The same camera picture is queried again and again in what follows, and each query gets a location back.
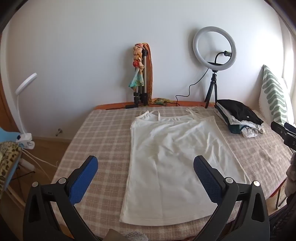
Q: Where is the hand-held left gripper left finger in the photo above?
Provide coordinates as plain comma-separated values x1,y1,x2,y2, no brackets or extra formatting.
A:
23,156,102,241

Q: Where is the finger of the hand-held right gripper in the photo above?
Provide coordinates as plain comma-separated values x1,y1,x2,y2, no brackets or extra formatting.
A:
270,121,288,139

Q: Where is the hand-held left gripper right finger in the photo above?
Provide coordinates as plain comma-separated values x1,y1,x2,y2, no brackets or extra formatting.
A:
191,155,270,241

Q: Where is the white tank top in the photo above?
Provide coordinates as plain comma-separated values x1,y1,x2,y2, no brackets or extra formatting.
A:
119,107,251,226

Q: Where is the folded white garment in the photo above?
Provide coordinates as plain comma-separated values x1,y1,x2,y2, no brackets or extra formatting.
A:
215,108,264,139

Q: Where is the green patterned pillow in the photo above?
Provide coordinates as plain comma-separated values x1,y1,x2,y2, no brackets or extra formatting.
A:
258,65,289,126

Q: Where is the folded black garment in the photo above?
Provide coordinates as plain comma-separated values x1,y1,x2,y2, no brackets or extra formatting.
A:
216,99,264,126

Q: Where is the folded dark green garment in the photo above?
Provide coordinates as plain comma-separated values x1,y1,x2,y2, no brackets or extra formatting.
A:
229,124,246,134

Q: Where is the beige plaid blanket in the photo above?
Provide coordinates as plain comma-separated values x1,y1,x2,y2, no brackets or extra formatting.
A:
50,107,294,241

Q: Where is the leopard print cloth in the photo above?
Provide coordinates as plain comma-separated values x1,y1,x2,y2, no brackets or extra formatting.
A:
0,142,23,191

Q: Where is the light blue chair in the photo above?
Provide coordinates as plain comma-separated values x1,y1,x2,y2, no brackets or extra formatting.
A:
0,130,29,193

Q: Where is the white clip lamp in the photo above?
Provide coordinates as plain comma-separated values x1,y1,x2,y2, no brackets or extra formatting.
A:
15,73,37,149

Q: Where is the black gooseneck phone holder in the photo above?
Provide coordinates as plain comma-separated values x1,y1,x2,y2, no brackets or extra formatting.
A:
207,51,232,68

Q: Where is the brown wooden door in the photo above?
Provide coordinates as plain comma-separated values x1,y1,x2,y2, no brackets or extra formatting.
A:
0,35,18,132

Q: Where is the colourful scarf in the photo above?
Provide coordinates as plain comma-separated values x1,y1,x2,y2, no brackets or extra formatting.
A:
128,42,177,106

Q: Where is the folded grey tripod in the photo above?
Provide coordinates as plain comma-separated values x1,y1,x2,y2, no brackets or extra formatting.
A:
134,49,149,106

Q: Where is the white lamp cable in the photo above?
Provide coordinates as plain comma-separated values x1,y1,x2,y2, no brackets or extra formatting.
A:
22,149,59,181

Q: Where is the black ring light tripod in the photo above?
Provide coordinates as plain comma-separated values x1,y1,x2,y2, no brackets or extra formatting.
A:
205,70,219,109

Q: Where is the black ring light cable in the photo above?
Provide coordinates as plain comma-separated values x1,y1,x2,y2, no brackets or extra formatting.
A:
175,67,210,108

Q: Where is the white ring light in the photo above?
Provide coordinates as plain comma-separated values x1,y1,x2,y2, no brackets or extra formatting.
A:
193,26,237,70

